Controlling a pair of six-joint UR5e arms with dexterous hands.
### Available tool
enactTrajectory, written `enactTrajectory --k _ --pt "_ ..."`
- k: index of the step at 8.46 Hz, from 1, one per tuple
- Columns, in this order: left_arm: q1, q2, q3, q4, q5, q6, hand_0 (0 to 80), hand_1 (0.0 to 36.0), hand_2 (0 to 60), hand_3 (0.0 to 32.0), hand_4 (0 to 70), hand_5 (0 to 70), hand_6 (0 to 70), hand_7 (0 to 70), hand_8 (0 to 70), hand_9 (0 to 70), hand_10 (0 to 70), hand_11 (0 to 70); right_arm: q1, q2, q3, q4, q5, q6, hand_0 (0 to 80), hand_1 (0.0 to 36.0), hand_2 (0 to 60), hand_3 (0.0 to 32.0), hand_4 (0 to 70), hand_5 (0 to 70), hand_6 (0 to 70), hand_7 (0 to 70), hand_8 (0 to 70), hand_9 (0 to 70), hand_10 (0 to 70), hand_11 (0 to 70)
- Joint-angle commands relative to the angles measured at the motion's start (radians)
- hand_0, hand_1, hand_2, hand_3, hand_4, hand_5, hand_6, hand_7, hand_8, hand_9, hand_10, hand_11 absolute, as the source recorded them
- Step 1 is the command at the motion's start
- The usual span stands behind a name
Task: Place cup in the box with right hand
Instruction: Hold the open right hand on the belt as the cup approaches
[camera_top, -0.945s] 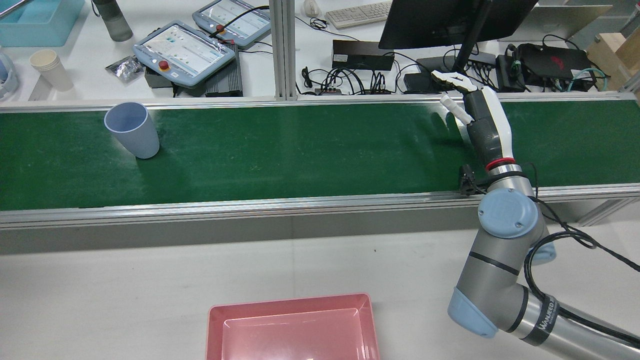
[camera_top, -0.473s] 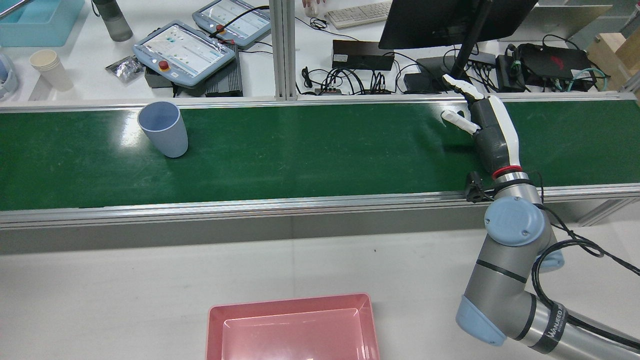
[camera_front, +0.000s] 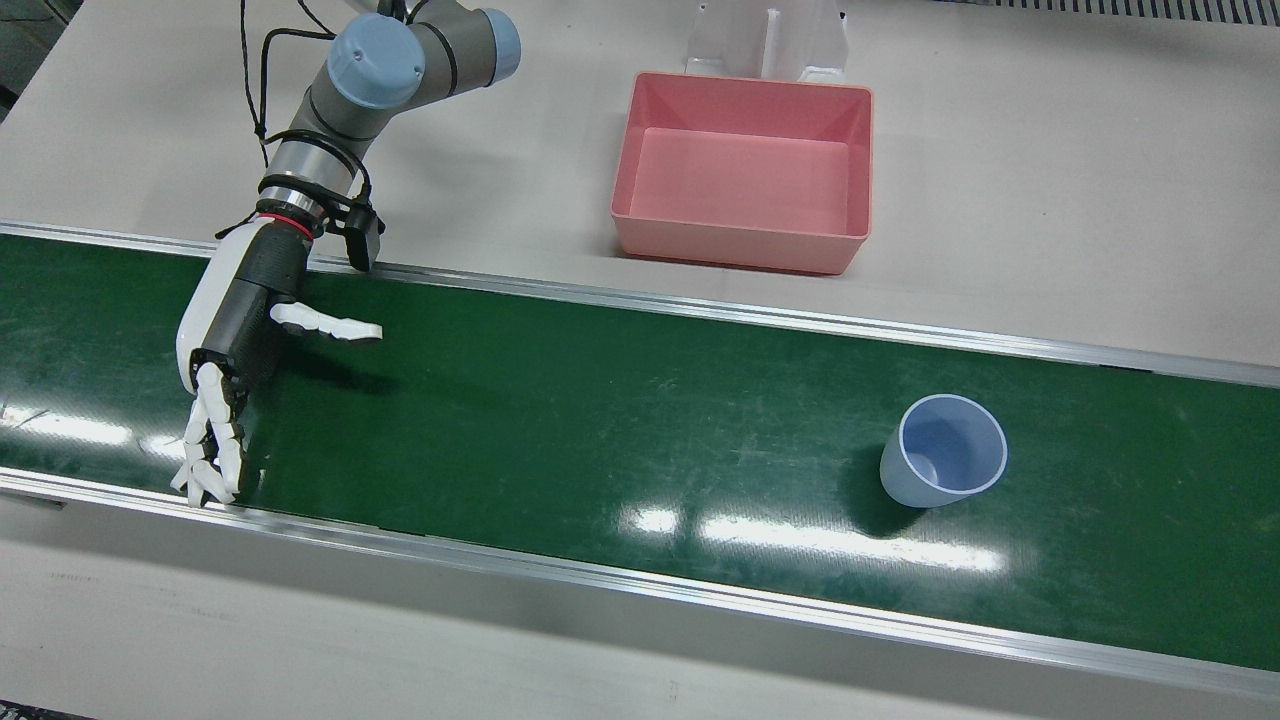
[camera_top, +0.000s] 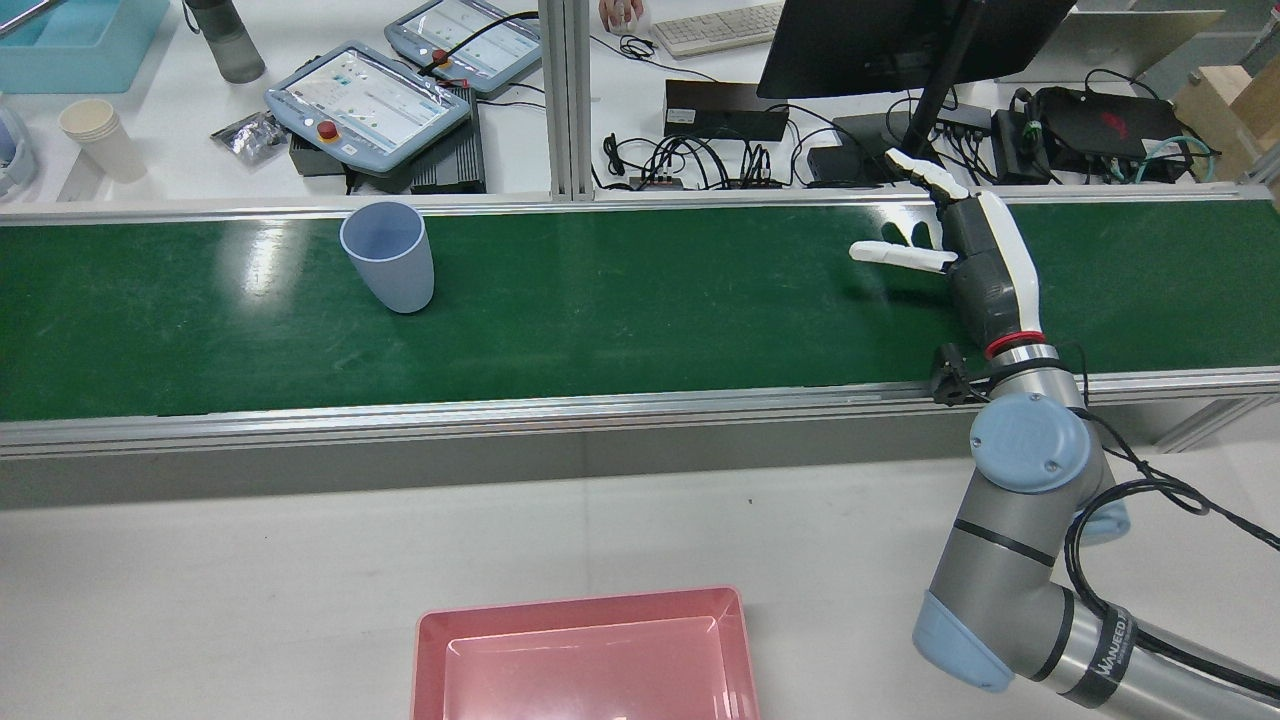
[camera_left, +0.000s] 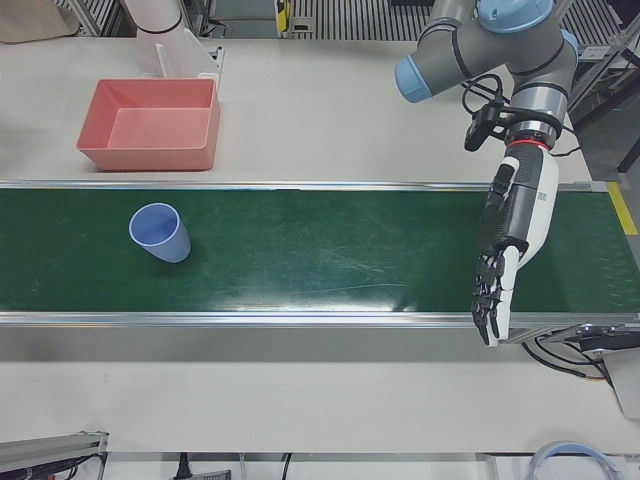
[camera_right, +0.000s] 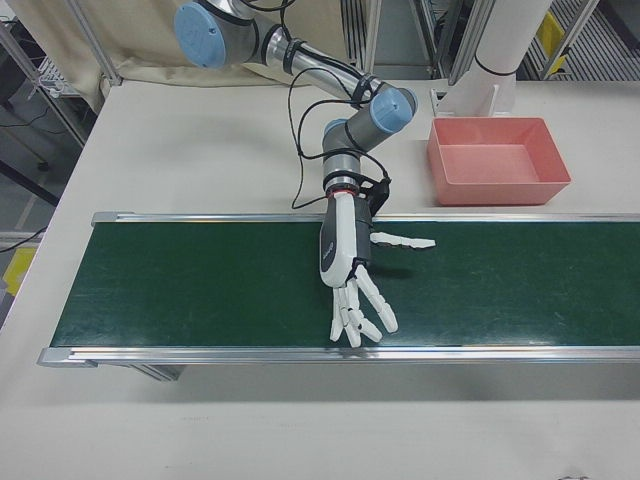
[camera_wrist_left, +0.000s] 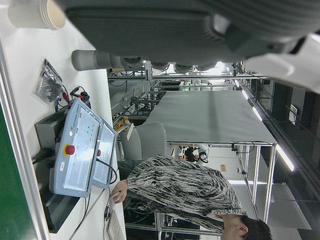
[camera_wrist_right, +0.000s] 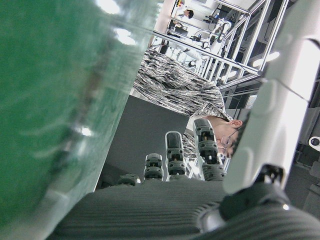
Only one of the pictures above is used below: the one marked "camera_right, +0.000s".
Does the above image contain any robot dexterous hand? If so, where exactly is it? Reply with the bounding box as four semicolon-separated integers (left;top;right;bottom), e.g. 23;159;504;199
317;192;437;350

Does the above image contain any pink plastic box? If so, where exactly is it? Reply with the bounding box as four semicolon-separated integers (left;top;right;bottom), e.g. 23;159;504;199
426;117;572;207

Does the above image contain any green conveyor belt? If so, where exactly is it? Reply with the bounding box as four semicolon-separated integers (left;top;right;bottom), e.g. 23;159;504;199
38;210;640;384

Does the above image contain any white round pillar stand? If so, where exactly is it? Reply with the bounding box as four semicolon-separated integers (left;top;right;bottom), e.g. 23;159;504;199
429;0;554;119

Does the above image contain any beige curtain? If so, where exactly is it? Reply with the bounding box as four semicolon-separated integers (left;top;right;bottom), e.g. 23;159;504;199
7;0;361;106

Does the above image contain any yellow tag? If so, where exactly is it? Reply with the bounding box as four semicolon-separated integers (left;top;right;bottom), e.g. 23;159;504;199
537;12;564;49

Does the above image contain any yellow floor sign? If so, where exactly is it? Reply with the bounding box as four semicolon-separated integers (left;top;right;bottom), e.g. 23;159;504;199
0;247;37;296

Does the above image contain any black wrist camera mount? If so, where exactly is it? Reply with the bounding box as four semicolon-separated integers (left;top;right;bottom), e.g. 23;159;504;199
357;174;392;221

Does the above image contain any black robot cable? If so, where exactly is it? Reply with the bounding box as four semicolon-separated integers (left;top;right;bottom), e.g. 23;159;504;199
286;67;391;211

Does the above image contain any aluminium frame post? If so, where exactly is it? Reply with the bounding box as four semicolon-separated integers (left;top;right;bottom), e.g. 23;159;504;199
72;0;124;89

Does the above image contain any metal wire rack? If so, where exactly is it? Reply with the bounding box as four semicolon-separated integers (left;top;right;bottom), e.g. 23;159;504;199
0;14;86;151

